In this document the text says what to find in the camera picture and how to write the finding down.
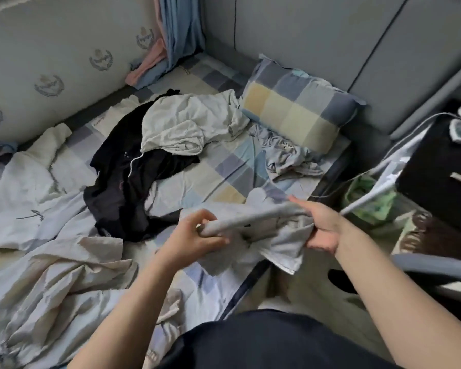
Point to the person's right hand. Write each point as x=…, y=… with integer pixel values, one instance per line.
x=326, y=230

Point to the person's left hand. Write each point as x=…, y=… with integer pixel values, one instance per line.
x=188, y=242

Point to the grey striped zip hoodie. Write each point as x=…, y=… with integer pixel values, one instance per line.
x=269, y=234

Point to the black garment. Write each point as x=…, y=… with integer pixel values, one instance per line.
x=123, y=188

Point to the white hoodie with blue letters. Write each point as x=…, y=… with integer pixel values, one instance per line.
x=188, y=119

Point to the beige jacket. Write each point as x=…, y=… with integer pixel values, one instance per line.
x=54, y=296

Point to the white t-shirt with script print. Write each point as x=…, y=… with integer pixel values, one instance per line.
x=23, y=188

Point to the person's left forearm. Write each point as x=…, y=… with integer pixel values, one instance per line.
x=130, y=319

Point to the person's right forearm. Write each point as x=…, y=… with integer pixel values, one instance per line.
x=399, y=303

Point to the bed with plaid sheet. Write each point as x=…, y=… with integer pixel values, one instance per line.
x=223, y=169

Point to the person's dark shirt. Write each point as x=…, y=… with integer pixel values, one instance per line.
x=269, y=342

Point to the green bag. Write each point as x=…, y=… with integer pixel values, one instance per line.
x=369, y=200

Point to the blue-grey garment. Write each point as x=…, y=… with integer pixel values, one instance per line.
x=284, y=157

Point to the grey chair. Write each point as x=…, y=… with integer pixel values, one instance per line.
x=438, y=265

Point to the plaid pillow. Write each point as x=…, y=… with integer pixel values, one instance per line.
x=300, y=103

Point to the grey padded headboard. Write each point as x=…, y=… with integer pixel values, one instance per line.
x=307, y=34

